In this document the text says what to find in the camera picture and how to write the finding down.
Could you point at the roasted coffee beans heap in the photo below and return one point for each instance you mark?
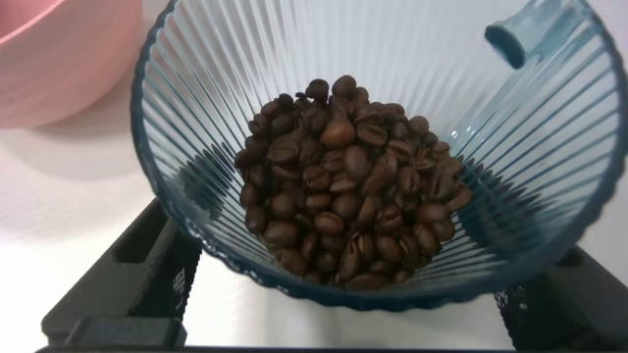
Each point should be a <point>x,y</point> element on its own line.
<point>353,186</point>

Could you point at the pink round bowl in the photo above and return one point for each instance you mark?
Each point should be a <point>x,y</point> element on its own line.
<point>64,73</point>

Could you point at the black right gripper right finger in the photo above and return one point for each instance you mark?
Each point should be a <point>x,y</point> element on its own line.
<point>579,309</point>

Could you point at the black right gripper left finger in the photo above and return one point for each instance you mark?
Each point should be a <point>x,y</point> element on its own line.
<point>132,284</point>

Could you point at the ribbed transparent blue cup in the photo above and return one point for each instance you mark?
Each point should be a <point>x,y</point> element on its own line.
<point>539,171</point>

